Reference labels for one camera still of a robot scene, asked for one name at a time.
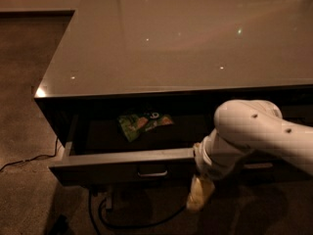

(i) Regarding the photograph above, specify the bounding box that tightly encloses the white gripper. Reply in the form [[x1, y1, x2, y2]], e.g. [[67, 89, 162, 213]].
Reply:
[[186, 137, 240, 212]]

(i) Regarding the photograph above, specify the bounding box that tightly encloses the green snack bag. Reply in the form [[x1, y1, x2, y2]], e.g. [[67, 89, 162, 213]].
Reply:
[[117, 112, 174, 142]]

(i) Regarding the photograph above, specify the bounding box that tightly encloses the thick black floor cable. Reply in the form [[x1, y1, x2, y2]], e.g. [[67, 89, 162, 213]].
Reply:
[[87, 188, 187, 235]]

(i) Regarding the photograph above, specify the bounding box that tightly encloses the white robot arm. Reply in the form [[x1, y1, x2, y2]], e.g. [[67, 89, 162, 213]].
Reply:
[[186, 100, 313, 212]]

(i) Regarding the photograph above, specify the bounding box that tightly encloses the black object on floor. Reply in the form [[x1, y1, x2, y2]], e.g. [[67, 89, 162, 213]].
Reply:
[[48, 215, 68, 235]]

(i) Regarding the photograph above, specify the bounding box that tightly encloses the drawer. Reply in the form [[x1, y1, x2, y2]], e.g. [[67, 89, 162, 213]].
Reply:
[[50, 115, 211, 187], [281, 105, 313, 126]]

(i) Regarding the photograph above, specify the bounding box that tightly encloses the dark drawer cabinet counter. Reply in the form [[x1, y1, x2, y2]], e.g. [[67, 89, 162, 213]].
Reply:
[[33, 0, 313, 181]]

